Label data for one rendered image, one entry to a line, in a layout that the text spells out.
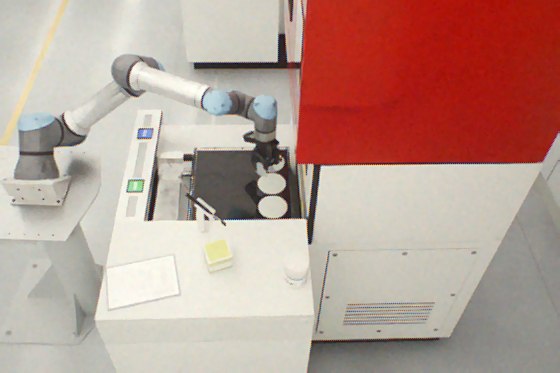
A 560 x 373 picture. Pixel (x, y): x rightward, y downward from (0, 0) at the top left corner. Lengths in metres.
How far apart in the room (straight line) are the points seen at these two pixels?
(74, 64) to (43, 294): 1.87
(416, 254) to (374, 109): 0.74
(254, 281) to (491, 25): 0.95
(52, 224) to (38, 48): 2.51
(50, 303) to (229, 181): 1.25
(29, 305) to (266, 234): 1.48
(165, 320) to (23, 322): 1.34
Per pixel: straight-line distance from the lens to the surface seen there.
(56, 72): 4.20
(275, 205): 1.95
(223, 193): 1.98
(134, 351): 1.86
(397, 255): 2.07
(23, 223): 2.17
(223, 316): 1.64
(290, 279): 1.65
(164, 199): 2.02
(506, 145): 1.74
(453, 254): 2.13
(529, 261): 3.20
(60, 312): 2.88
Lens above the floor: 2.41
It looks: 47 degrees down
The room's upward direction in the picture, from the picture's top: 2 degrees clockwise
